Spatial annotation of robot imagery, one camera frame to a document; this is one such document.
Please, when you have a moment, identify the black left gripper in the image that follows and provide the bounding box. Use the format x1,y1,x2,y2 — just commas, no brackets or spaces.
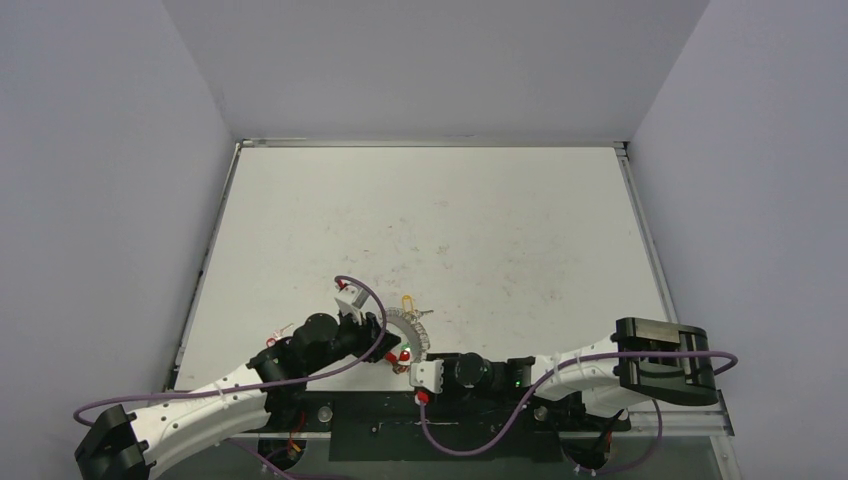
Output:
306,305,400,375

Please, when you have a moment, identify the steel key organizer ring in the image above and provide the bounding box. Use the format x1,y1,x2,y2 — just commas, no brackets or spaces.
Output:
382,306,433,376

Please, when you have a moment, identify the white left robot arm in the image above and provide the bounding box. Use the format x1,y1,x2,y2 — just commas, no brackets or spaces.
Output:
74,313,402,479

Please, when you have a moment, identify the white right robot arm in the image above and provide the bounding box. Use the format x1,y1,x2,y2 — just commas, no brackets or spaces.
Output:
409,317,719,429

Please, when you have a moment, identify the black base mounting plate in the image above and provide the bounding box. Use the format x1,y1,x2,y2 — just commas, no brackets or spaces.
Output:
248,391,631,468

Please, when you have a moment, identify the yellow key tag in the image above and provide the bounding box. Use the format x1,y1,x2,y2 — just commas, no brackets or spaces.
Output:
401,295,417,314

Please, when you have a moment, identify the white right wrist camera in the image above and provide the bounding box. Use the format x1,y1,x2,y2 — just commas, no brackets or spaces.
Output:
408,359,444,394

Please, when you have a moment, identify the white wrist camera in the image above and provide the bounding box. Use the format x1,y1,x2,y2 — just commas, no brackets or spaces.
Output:
334,285,370,325
408,359,444,394

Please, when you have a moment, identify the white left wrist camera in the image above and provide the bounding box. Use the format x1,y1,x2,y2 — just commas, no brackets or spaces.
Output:
334,285,370,325

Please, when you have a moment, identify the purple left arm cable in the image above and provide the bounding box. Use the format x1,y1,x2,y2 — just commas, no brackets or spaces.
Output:
72,274,390,429

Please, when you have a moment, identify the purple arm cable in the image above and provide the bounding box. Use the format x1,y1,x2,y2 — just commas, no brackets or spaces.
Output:
72,274,390,429
418,349,739,458

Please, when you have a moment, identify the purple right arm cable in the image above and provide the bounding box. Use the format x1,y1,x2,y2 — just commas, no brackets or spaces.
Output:
418,349,739,458

